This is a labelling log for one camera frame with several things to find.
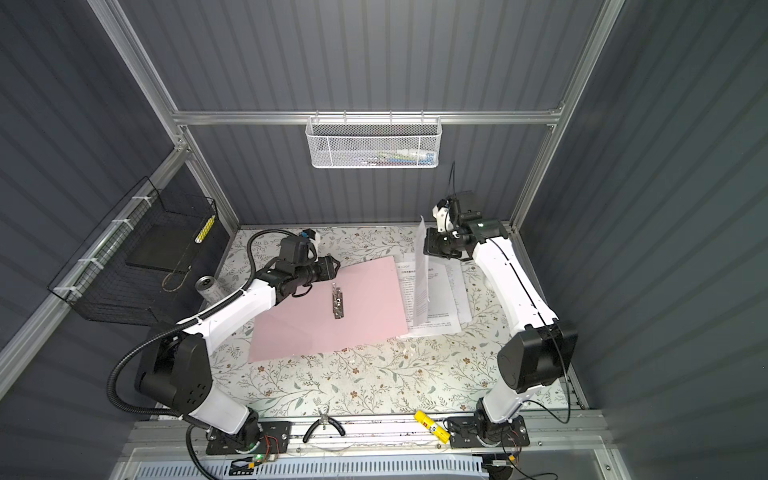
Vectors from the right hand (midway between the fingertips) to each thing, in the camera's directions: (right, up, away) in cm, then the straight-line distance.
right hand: (428, 247), depth 81 cm
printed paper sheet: (-2, -15, +3) cm, 16 cm away
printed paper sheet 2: (+6, -21, +15) cm, 27 cm away
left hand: (-27, -5, +7) cm, 28 cm away
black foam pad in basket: (-69, 0, -4) cm, 69 cm away
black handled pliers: (-28, -45, -4) cm, 53 cm away
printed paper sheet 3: (+13, -11, +22) cm, 28 cm away
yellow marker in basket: (-62, +5, +1) cm, 62 cm away
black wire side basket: (-75, -9, -16) cm, 77 cm away
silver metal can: (-64, -12, +6) cm, 65 cm away
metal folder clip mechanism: (-28, -18, +16) cm, 37 cm away
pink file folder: (-20, -18, +16) cm, 31 cm away
